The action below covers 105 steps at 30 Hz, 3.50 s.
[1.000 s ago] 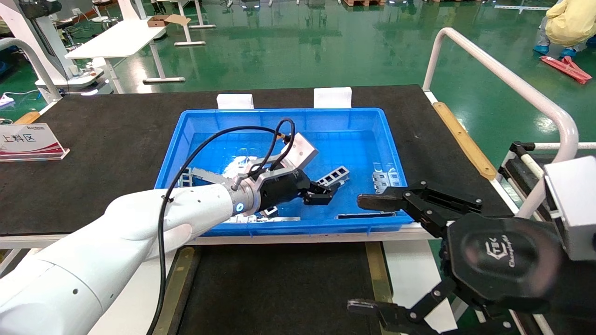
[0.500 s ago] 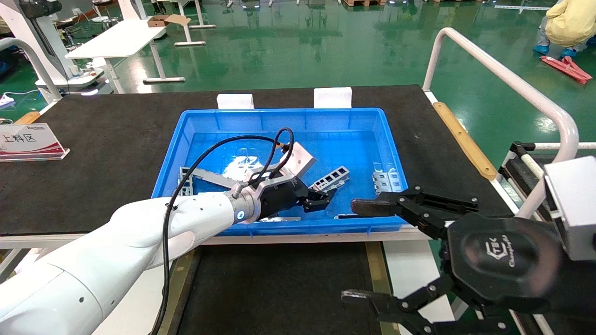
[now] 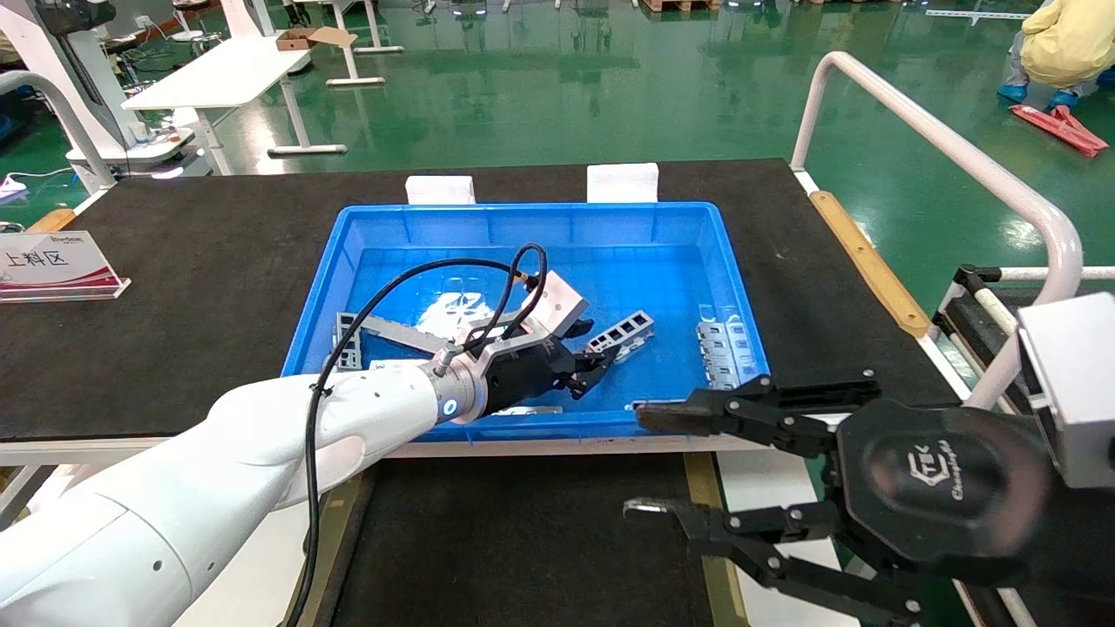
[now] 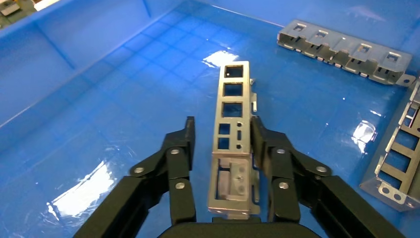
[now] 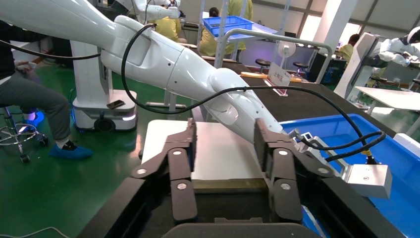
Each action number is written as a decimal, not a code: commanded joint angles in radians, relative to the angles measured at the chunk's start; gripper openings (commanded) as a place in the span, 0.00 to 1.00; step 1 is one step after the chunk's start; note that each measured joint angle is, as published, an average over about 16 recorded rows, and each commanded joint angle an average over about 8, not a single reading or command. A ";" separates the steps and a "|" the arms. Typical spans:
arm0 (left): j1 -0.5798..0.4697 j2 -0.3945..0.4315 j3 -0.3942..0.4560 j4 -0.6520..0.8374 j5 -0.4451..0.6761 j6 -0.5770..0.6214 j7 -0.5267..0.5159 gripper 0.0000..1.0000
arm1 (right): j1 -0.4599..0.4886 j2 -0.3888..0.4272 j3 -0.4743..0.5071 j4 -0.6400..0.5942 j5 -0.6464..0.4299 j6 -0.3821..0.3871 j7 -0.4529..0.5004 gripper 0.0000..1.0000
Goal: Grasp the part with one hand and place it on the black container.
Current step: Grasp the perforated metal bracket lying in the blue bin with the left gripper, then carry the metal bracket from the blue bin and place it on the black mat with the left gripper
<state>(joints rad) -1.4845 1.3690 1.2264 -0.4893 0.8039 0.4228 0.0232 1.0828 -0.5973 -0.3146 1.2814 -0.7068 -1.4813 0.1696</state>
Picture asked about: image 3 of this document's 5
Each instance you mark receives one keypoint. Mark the acrylic sign with red print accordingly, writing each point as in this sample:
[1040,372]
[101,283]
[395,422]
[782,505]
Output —
[52,261]

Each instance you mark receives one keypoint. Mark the black rubber cart mat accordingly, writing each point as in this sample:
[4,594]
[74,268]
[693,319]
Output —
[174,348]

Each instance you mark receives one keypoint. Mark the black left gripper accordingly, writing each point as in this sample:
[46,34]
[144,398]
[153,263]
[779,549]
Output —
[527,374]

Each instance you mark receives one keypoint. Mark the large blue plastic bin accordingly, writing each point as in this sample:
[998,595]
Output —
[610,261]

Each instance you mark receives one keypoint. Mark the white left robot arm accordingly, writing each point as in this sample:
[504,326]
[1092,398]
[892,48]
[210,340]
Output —
[174,505]

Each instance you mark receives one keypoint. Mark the white desk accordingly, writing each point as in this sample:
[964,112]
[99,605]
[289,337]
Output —
[357,82]
[226,74]

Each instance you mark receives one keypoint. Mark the red floor tool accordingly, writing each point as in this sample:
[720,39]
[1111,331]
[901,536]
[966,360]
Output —
[1058,129]

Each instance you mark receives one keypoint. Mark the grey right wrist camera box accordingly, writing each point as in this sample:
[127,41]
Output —
[1071,392]

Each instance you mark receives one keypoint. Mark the white foam block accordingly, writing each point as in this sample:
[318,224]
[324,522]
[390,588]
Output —
[440,190]
[623,183]

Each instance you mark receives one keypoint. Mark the open cardboard box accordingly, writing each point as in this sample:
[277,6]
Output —
[300,39]

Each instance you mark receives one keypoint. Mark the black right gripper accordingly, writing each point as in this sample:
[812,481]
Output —
[941,488]

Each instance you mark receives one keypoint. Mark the thin grey metal strip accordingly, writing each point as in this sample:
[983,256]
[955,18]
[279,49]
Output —
[527,410]

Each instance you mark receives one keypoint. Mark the metal bracket with square holes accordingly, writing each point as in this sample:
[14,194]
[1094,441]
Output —
[348,335]
[623,329]

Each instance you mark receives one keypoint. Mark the wooden edge strip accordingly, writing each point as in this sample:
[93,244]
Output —
[52,220]
[871,266]

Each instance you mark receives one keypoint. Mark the white robot with black joints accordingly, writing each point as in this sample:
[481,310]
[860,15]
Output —
[122,152]

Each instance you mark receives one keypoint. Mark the ridged grey metal bracket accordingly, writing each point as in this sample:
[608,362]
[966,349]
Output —
[723,353]

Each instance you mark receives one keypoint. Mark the person in yellow suit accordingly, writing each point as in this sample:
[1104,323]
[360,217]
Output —
[1067,43]

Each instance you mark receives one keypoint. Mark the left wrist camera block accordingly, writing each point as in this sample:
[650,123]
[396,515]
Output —
[557,300]

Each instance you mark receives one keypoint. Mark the black and white side rack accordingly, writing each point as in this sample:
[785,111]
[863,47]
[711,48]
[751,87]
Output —
[967,277]

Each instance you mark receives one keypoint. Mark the flat grey metal bar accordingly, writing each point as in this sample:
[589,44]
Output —
[405,333]

